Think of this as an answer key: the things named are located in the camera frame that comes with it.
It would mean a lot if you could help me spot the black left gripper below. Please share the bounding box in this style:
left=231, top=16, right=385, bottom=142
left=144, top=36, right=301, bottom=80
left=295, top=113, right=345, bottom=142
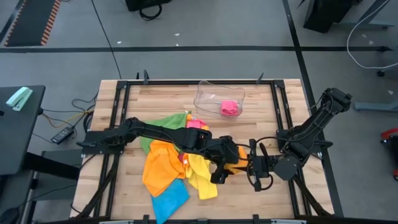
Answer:
left=209, top=135, right=240, bottom=185

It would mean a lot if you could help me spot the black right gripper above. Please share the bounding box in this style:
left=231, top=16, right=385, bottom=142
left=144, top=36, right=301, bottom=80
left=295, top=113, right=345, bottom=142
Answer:
left=248, top=138, right=277, bottom=192

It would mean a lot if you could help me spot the orange microfiber towel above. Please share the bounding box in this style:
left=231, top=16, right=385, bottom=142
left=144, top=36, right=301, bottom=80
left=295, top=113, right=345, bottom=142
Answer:
left=142, top=139, right=187, bottom=198
left=185, top=113, right=210, bottom=131
left=223, top=146, right=250, bottom=175

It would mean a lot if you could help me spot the yellow microfiber towel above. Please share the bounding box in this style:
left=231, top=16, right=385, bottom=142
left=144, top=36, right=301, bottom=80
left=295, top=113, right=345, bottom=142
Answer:
left=183, top=152, right=218, bottom=200

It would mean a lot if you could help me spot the green microfiber towel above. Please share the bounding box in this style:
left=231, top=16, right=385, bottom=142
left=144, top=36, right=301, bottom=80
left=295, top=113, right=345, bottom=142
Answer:
left=139, top=112, right=188, bottom=156

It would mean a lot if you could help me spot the blue microfiber towel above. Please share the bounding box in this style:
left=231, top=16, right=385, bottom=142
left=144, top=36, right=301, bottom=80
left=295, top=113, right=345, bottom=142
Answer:
left=150, top=179, right=190, bottom=224

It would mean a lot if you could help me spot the clear plastic bin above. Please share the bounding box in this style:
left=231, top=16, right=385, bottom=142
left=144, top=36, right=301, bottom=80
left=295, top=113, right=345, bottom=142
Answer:
left=193, top=80, right=246, bottom=122

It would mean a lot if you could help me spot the grey metal desk foot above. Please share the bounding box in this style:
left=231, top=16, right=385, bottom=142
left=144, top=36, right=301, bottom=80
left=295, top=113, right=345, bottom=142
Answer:
left=337, top=0, right=396, bottom=30
left=353, top=101, right=398, bottom=113

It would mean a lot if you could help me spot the red and black cart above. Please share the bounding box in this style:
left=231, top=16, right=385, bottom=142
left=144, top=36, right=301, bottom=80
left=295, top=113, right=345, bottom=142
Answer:
left=379, top=126, right=398, bottom=182

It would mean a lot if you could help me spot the black cabinet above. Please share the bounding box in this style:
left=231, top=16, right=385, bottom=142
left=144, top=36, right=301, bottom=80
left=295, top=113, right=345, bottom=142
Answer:
left=303, top=0, right=363, bottom=34

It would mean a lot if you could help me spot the black power adapter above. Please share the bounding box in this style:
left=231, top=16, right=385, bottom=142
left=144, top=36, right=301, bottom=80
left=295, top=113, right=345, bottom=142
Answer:
left=51, top=126, right=75, bottom=145

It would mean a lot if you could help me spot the black equipment box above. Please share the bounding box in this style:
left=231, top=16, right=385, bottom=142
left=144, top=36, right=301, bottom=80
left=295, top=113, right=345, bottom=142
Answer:
left=125, top=0, right=172, bottom=12

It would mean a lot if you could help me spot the black desk base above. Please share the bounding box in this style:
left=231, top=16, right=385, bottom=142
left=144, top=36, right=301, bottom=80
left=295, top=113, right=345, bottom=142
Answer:
left=0, top=149, right=82, bottom=224

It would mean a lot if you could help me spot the black side table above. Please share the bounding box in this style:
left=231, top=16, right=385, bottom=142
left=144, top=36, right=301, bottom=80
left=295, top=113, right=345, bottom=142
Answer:
left=0, top=85, right=47, bottom=177

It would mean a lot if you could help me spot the mint green stapler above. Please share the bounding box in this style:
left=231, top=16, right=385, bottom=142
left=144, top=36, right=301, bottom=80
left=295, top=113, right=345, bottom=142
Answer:
left=5, top=86, right=34, bottom=112

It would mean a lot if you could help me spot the black orange-edged floor mat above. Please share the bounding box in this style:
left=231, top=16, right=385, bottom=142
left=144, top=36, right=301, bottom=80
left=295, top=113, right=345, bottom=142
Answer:
left=4, top=0, right=62, bottom=47

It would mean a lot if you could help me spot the black aluminium table frame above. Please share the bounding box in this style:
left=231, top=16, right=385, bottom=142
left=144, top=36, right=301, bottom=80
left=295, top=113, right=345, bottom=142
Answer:
left=70, top=70, right=336, bottom=224

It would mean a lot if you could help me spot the white floor cable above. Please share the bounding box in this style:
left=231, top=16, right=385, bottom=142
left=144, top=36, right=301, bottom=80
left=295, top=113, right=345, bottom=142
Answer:
left=346, top=0, right=398, bottom=70

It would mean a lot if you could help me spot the black coiled cable loop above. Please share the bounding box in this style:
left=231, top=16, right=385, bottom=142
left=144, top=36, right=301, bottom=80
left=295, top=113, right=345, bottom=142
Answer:
left=139, top=2, right=163, bottom=21

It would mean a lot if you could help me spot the yellow cable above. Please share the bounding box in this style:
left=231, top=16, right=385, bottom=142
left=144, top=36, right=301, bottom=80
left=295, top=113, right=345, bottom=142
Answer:
left=42, top=108, right=95, bottom=128

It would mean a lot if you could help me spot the thin black floor cable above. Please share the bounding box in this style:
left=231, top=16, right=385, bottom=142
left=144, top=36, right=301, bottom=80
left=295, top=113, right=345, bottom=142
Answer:
left=91, top=0, right=123, bottom=80

